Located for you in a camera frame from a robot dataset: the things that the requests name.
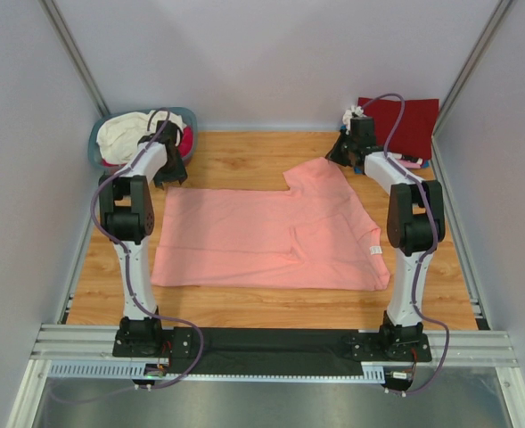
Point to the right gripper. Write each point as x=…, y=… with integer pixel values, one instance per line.
x=334, y=156

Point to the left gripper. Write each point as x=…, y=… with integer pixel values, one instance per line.
x=179, y=174

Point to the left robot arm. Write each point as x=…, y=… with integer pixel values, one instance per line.
x=126, y=218

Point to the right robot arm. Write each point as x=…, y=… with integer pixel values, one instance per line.
x=415, y=226

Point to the blue folded t-shirt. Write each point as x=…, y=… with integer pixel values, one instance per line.
x=356, y=169

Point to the white folded t-shirt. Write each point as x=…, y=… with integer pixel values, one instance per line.
x=353, y=112

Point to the magenta t-shirt in basket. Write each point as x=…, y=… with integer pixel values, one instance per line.
x=186, y=147

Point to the cream white t-shirt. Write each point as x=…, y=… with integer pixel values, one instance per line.
x=118, y=138

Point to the grey laundry basket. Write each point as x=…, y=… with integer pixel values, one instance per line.
x=93, y=151

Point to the pink printed folded t-shirt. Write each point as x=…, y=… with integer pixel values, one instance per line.
x=410, y=162

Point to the dark red folded t-shirt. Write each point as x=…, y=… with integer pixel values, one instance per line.
x=414, y=132

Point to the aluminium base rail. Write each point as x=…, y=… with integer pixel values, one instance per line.
x=84, y=351

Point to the left aluminium frame post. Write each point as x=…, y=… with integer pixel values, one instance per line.
x=64, y=34

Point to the aluminium frame post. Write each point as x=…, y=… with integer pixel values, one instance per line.
x=474, y=58
x=64, y=34

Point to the right aluminium frame post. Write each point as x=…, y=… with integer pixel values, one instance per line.
x=474, y=58

